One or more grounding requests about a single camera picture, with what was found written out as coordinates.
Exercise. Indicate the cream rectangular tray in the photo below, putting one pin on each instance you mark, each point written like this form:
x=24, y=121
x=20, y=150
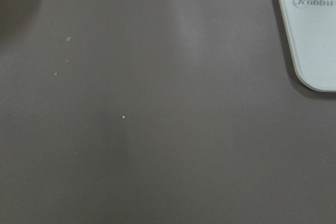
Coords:
x=310, y=30

